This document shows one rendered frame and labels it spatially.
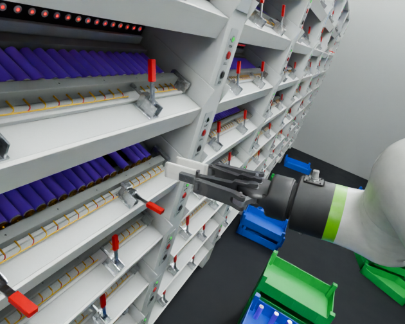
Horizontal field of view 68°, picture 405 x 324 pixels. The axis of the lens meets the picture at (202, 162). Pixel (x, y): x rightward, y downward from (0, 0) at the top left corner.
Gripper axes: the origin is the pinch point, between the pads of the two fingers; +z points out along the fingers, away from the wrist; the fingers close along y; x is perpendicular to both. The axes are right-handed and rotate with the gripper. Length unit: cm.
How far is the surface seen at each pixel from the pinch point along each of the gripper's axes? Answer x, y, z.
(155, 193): 8.4, -2.0, 7.8
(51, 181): 1.0, 16.8, 16.3
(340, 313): 111, -110, -52
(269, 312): 69, -45, -18
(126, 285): 43.0, -6.6, 18.9
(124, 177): 3.4, 4.1, 11.5
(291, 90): -2, -153, 7
